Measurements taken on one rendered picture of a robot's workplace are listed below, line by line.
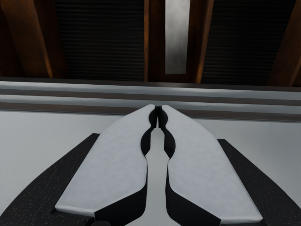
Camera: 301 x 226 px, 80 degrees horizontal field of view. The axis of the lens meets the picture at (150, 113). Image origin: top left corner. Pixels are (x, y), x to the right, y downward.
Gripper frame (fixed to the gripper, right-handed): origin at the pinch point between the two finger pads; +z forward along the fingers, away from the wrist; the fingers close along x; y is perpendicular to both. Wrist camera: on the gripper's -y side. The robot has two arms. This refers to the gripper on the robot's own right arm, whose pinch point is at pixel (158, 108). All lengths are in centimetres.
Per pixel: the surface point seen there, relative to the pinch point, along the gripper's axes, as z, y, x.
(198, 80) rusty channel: 13.5, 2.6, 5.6
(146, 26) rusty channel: 13.5, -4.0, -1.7
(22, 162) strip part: 0.9, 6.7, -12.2
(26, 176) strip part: 0.9, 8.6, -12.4
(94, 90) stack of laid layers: 3.4, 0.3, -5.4
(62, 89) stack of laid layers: 3.4, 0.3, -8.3
